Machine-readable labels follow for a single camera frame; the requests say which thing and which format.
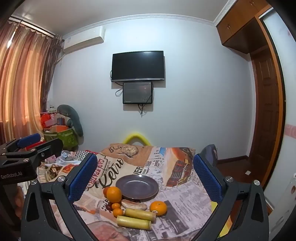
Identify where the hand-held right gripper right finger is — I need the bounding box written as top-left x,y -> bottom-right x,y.
193,153 -> 270,241

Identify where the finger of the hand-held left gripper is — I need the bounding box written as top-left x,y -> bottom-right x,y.
0,133 -> 43,154
5,138 -> 64,163

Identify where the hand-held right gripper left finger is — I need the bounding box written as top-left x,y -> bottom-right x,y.
20,153 -> 99,241

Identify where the large orange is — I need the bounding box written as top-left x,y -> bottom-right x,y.
106,186 -> 122,203
149,201 -> 167,216

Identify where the dark purple plate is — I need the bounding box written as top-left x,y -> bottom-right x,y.
115,174 -> 159,202

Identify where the round bread bun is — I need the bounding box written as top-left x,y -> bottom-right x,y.
121,199 -> 148,210

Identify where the person's left hand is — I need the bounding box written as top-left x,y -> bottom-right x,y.
14,185 -> 25,218

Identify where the orange box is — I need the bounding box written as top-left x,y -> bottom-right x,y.
50,125 -> 70,133

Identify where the red box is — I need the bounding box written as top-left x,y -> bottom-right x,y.
40,113 -> 57,128

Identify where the yellow under cloth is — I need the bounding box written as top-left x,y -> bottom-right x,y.
210,201 -> 234,238

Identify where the printed newspaper-pattern tablecloth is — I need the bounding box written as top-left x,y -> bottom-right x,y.
37,144 -> 232,241

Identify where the orange sheer curtain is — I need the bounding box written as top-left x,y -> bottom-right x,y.
0,19 -> 58,144

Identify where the brown curtain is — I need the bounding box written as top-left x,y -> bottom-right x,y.
40,34 -> 63,112

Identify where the white air conditioner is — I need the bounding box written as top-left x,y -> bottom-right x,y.
62,26 -> 105,54

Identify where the small black wall monitor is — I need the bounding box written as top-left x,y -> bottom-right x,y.
122,81 -> 153,104

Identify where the black wall television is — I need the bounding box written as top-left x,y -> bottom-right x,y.
111,50 -> 165,82

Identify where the wooden wall cabinet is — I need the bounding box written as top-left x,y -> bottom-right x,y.
216,0 -> 278,55

